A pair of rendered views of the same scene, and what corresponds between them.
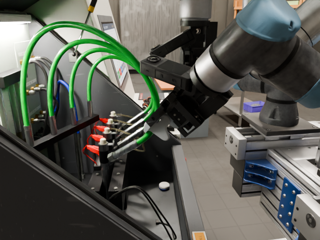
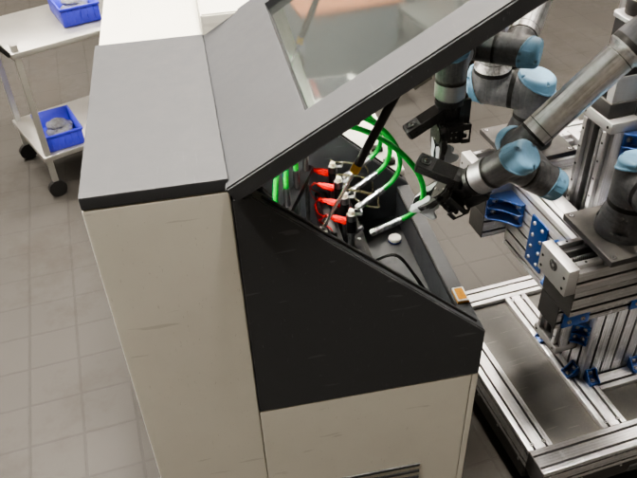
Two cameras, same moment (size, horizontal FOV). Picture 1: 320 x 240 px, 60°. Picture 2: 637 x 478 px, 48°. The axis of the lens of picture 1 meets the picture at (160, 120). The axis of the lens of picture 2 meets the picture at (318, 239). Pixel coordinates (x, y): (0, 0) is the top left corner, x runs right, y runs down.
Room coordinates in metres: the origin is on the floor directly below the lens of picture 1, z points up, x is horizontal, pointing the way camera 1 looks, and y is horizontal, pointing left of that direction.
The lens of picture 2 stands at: (-0.81, 0.44, 2.26)
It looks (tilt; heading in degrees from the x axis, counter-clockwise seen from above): 39 degrees down; 353
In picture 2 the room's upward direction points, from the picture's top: 2 degrees counter-clockwise
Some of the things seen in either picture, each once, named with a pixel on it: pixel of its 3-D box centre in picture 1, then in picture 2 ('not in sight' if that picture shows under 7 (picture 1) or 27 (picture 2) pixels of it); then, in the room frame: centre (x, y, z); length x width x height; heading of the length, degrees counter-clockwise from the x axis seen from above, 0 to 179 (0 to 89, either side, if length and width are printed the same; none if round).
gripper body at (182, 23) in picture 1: (196, 46); (450, 119); (0.70, -0.09, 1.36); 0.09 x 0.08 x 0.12; 93
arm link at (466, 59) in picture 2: not in sight; (453, 58); (0.70, -0.08, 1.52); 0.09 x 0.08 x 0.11; 147
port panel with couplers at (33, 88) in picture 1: (34, 88); not in sight; (0.93, 0.43, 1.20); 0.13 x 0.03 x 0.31; 2
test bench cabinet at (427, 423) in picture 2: not in sight; (343, 387); (0.70, 0.19, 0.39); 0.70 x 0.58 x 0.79; 2
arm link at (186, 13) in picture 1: (195, 11); (449, 89); (0.70, -0.08, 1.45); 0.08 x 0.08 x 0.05
